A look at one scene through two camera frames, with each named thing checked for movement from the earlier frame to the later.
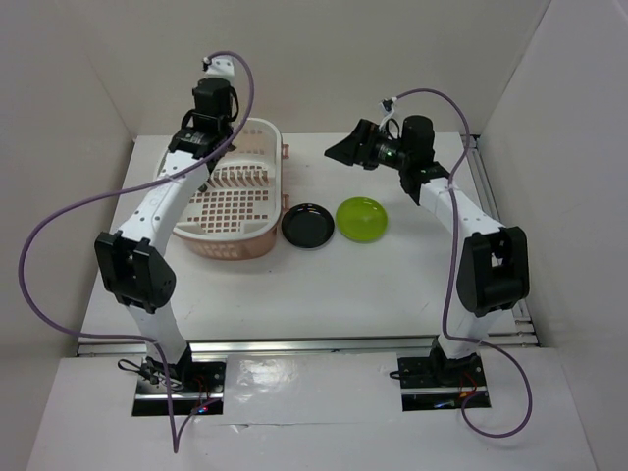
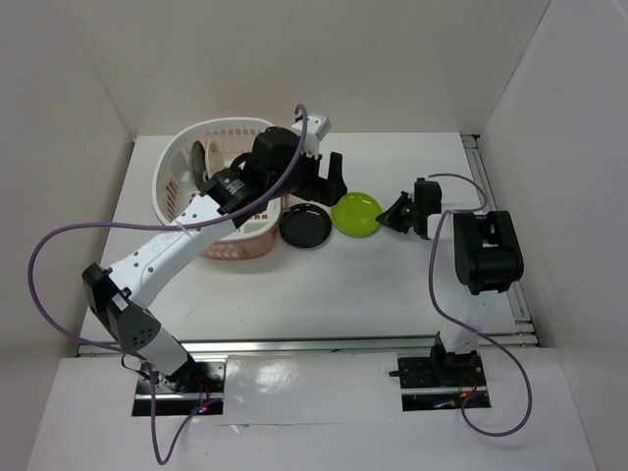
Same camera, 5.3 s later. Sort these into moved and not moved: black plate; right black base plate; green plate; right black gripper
Moved: green plate; right black gripper
Not moved: right black base plate; black plate
